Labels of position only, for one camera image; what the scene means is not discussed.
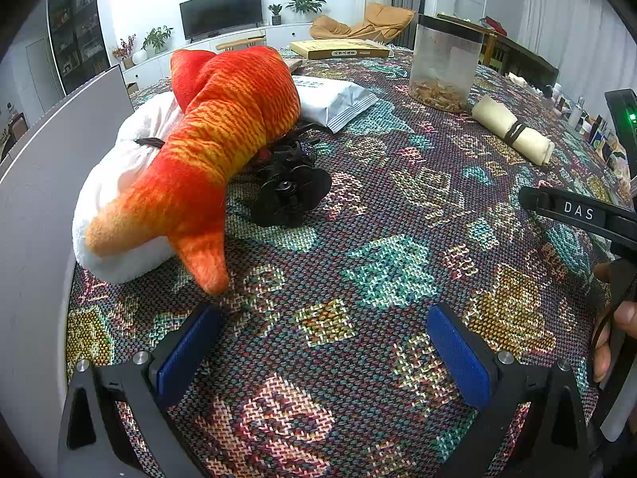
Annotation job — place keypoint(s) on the small plant in black pot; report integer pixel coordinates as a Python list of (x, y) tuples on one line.
[(275, 15)]

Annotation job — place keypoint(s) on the large leafy potted plant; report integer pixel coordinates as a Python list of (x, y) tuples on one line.
[(304, 5)]

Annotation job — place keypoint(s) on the clear jar with black lid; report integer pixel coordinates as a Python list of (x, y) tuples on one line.
[(445, 59)]

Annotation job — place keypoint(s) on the yellow flat box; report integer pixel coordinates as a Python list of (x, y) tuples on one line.
[(338, 49)]

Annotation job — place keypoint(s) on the black display cabinet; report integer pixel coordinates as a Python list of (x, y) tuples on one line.
[(77, 25)]

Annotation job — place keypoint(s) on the white door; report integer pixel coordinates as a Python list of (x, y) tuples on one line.
[(42, 72)]

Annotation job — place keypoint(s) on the black fabric bundle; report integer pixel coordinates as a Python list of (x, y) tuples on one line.
[(291, 189)]

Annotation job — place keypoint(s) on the white storage box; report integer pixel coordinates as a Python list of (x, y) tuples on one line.
[(35, 259)]

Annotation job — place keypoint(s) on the beige cloth roll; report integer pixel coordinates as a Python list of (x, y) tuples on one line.
[(497, 119)]

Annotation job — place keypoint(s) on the green potted plant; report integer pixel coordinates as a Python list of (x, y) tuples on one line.
[(158, 40)]

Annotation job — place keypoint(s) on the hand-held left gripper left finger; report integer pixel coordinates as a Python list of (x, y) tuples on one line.
[(189, 353)]

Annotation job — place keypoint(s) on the yellow-green chair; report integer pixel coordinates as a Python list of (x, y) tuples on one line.
[(490, 52)]

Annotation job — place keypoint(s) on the white curtain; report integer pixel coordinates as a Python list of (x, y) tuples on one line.
[(572, 25)]

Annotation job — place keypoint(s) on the black television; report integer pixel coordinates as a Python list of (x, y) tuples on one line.
[(221, 12)]

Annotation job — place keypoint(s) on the row of bottles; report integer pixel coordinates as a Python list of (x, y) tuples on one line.
[(602, 134)]

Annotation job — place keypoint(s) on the red cloth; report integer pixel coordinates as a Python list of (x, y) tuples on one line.
[(493, 25)]

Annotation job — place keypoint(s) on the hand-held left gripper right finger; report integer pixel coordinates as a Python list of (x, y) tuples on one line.
[(458, 358)]

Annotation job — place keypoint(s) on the orange lounge chair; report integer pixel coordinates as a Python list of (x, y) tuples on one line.
[(378, 17)]

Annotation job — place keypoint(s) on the brown paper packet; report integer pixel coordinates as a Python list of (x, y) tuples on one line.
[(294, 63)]

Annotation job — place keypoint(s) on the orange fish plush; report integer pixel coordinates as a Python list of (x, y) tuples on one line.
[(209, 134)]

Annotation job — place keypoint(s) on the printed woven blanket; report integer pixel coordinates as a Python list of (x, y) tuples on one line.
[(373, 269)]

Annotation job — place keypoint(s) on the white cloth bundle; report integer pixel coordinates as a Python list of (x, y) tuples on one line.
[(99, 209)]

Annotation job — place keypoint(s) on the white television cabinet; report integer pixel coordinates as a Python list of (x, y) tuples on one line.
[(159, 62)]

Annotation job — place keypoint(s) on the person's right hand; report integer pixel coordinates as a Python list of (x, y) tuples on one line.
[(602, 353)]

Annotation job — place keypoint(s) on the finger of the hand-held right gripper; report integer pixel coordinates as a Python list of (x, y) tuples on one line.
[(577, 211)]

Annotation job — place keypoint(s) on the wooden coffee table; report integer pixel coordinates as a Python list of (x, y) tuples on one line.
[(244, 41)]

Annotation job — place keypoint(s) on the wooden dining chair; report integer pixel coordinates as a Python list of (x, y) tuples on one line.
[(17, 132)]

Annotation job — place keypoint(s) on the red flowers in white vase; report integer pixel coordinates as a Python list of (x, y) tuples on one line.
[(127, 52)]

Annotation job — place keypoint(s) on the white wipes packet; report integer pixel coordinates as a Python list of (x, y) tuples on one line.
[(333, 102)]

